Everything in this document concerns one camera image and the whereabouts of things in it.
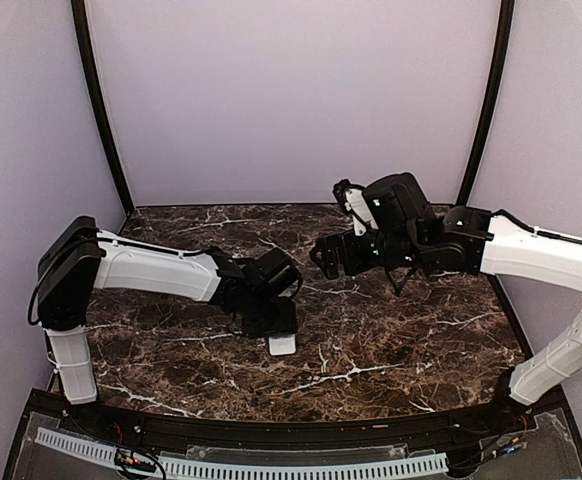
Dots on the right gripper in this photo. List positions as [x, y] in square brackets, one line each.
[353, 264]

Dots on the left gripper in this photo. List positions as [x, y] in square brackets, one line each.
[286, 324]

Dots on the white remote control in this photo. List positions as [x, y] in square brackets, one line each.
[282, 345]

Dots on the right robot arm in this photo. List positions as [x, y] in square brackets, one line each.
[395, 226]

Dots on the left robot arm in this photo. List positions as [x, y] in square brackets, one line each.
[259, 291]

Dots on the black front rail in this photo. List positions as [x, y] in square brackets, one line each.
[426, 430]

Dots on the white slotted cable duct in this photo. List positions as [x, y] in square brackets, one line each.
[172, 467]

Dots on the right black frame post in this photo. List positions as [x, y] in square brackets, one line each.
[491, 93]

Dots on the black frame post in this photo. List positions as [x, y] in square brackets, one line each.
[491, 93]
[97, 101]

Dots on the left black frame post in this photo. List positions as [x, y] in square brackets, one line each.
[97, 101]

